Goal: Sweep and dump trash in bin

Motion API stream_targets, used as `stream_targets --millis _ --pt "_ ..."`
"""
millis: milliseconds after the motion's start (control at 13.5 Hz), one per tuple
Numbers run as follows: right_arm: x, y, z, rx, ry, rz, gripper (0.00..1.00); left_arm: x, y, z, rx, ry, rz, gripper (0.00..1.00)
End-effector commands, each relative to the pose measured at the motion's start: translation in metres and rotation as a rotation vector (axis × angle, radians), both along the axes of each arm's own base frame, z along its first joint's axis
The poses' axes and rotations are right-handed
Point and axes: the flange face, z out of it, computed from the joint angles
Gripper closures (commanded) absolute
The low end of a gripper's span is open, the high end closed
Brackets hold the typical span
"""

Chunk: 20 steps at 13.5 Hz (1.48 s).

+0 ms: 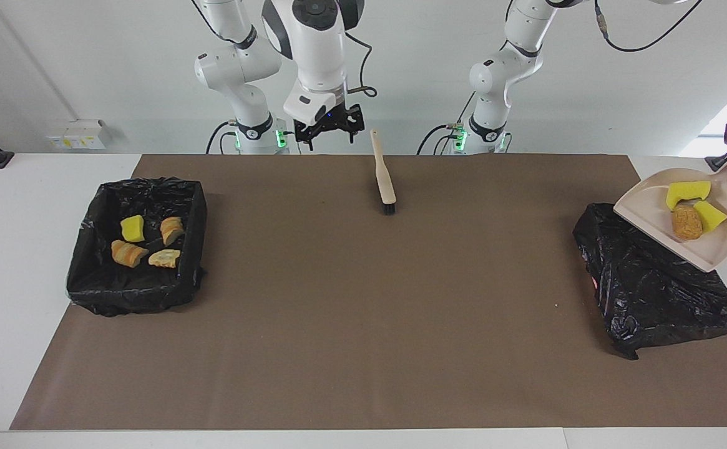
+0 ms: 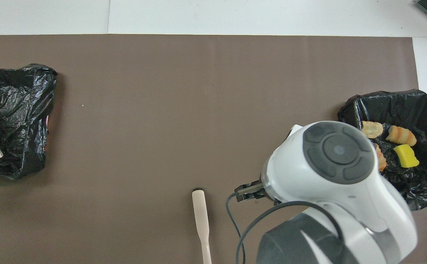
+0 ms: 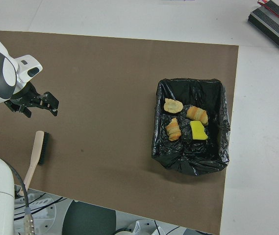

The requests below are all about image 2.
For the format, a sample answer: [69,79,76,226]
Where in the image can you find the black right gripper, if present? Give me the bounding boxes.
[234,179,277,202]

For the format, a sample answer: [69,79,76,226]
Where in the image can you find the beige hand brush black bristles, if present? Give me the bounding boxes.
[192,188,212,264]

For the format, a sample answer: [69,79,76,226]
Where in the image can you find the pale toy pastry piece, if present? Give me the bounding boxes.
[375,144,387,173]
[361,121,384,139]

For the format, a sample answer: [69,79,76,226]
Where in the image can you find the yellow sponge chunk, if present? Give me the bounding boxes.
[393,144,420,169]

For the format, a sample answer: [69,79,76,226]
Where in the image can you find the orange striped toy croissant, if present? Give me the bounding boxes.
[386,125,417,147]

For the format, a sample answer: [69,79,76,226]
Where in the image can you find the open bin black bag liner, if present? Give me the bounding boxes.
[337,89,427,212]

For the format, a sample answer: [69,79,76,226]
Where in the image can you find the bin covered by black bag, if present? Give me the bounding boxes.
[0,63,58,180]

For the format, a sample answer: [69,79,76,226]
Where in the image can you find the brown table mat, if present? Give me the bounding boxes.
[0,35,427,264]

